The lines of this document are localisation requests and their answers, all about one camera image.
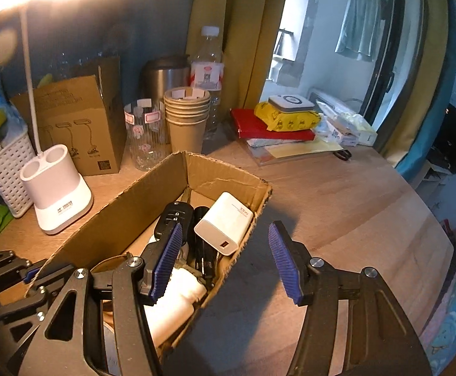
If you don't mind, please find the small white desk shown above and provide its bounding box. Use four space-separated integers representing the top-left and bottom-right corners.
420 157 453 189

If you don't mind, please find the white charger adapter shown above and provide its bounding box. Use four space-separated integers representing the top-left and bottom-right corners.
194 192 255 257

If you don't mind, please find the black car key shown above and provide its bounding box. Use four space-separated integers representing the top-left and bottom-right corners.
153 201 194 239

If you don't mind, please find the yellow curtain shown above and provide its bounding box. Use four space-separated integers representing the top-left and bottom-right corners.
375 0 450 169
185 0 291 110

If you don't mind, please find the white pill bottle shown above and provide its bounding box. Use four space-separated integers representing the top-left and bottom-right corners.
144 266 208 345

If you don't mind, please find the long white carton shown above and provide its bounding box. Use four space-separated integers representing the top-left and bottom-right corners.
308 88 364 114

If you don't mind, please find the stack of paper cups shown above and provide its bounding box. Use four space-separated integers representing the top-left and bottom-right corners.
163 87 212 155

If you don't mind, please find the clear water bottle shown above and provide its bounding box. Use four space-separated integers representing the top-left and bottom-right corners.
191 26 225 139

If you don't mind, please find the black power bank with lanyard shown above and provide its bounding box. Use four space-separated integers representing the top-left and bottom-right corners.
193 206 219 283

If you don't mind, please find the teal curtain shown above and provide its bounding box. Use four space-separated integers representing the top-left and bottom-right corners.
396 0 456 183

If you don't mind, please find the black sliding door frame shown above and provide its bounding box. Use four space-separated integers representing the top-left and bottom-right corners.
359 0 428 126

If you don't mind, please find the red book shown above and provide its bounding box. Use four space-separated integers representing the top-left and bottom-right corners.
230 107 315 142

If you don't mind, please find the brown lamp carton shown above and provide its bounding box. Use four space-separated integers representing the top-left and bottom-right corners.
11 57 127 176

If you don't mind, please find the hanging pale garment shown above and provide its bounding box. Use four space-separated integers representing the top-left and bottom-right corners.
334 0 381 62

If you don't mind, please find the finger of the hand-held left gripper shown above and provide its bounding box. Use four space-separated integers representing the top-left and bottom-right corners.
0 265 76 361
0 251 44 296

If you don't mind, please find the small white flat device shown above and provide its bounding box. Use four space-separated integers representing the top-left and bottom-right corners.
268 94 315 113

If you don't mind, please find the white desk lamp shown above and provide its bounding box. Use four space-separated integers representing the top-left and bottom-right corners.
0 0 125 236

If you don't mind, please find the black monitor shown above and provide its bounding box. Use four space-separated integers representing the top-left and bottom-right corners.
433 104 456 165

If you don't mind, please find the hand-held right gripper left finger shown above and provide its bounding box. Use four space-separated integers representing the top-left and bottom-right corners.
18 222 184 376

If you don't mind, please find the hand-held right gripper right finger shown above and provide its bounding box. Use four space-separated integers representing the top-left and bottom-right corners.
268 220 434 376

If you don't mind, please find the red tin can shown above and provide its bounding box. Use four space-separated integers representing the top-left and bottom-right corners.
102 317 125 376

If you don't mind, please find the yellow wipes packet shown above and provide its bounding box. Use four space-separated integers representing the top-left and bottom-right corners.
254 102 322 132

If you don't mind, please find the clear ribbed glass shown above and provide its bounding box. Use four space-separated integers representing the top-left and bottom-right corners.
124 99 168 172

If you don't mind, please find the white plastic basket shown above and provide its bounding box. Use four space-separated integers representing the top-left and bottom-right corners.
0 131 37 218

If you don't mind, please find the yellow paper envelope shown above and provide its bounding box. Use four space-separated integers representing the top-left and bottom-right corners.
257 141 344 161

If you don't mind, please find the cardboard box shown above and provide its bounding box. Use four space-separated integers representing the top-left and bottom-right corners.
24 151 273 361

